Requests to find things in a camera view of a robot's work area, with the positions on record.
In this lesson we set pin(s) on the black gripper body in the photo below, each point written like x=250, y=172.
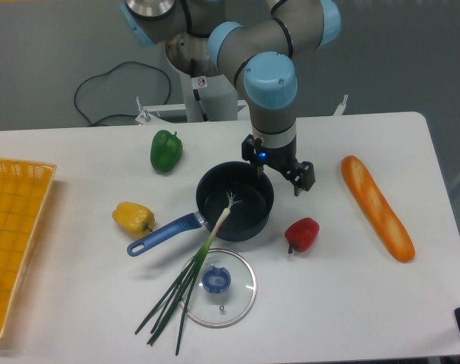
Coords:
x=279, y=159

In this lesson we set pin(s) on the green onion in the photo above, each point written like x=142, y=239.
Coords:
x=183, y=285

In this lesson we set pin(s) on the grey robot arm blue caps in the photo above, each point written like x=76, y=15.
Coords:
x=257, y=61

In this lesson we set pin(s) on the red bell pepper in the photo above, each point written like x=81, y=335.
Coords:
x=301, y=235

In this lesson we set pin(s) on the orange baguette bread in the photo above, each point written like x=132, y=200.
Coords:
x=376, y=209

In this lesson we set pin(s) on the green bell pepper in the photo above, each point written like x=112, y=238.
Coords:
x=166, y=151

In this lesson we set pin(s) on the glass lid blue knob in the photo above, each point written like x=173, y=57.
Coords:
x=224, y=291

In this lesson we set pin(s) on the yellow bell pepper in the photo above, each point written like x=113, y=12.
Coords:
x=134, y=219

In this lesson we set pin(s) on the yellow woven basket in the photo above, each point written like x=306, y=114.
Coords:
x=24, y=188

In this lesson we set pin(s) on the dark pot blue handle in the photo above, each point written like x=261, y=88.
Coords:
x=253, y=198

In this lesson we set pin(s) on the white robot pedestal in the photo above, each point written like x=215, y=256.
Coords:
x=208, y=96

